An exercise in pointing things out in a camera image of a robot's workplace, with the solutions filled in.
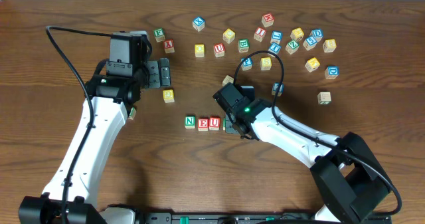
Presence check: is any plain K block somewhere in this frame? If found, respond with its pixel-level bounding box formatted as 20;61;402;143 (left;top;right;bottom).
222;75;234;86

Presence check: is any blue D block lower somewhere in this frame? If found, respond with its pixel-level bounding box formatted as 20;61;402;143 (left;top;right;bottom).
325;66;339;79

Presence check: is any green Z block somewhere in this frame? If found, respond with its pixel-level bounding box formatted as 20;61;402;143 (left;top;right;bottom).
286;40;299;55

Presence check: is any green R block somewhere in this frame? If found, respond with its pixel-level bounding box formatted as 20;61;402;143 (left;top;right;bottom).
222;118;226;131

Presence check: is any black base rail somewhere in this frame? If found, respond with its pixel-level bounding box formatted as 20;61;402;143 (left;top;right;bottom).
99;211;392;224

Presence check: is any red u block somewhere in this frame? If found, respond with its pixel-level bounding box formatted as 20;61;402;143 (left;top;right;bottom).
213;43;225;58
209;117;221;130

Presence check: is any blue T block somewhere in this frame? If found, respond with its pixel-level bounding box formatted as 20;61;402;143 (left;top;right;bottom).
268;42;282;57

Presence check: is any yellow block near left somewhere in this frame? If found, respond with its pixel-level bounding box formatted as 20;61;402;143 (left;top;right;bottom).
163;89;175;103

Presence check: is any plain L block green 7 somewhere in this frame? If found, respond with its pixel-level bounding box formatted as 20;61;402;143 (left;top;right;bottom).
317;92;331;105

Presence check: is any green N block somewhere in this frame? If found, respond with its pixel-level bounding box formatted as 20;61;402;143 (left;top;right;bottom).
185;116;196;129

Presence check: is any yellow B block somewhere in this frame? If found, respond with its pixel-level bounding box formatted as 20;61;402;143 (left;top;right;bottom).
323;39;337;53

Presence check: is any blue d block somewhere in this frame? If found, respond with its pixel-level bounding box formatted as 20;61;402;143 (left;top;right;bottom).
309;29;323;42
325;66;339;79

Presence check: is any yellow block centre left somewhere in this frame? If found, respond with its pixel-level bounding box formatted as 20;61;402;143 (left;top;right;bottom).
195;44;205;58

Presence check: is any blue 2 block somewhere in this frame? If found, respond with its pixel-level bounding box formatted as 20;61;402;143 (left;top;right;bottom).
272;82;284;96

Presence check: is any blue L block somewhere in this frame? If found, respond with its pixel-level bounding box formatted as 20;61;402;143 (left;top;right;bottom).
270;31;283;44

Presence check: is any blue P block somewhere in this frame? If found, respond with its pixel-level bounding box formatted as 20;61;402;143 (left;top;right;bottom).
241;57;253;70

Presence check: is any blue 5 block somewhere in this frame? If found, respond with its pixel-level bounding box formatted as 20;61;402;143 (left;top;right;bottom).
303;36;317;51

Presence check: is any green J block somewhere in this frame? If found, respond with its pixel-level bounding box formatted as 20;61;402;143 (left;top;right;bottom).
128;107;137;120

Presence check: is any blue D block upper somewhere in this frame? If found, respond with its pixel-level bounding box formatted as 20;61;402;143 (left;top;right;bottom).
309;29;323;42

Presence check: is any green B block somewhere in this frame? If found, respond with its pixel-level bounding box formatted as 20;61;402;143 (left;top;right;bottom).
238;39;250;53

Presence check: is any red H block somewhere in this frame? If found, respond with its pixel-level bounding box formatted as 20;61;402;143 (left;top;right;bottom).
262;13;275;27

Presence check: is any red I block upper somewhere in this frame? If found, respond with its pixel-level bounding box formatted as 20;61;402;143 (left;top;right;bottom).
254;27;266;42

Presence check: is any yellow block top centre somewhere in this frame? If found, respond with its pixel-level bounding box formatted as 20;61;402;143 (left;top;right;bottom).
222;29;236;44

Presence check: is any red E block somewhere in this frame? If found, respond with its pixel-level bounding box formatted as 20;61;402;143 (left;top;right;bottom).
197;118;209;131

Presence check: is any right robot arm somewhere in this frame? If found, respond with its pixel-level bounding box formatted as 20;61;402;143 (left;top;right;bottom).
213;83;391;223

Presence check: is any yellow S block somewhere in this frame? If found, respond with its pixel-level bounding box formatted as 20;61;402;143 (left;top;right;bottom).
260;57;272;71

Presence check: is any yellow block top right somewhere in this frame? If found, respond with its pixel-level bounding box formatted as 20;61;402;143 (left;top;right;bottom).
290;27;304;42

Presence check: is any blue X block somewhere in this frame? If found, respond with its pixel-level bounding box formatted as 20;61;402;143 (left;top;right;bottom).
192;17;205;32

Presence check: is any yellow K block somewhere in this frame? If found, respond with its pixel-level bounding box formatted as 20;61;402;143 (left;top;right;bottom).
305;57;320;72

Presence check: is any green F block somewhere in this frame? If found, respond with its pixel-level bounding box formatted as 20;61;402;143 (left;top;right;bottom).
153;28;165;43

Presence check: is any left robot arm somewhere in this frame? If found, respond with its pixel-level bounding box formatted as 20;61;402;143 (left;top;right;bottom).
18;31;171;223

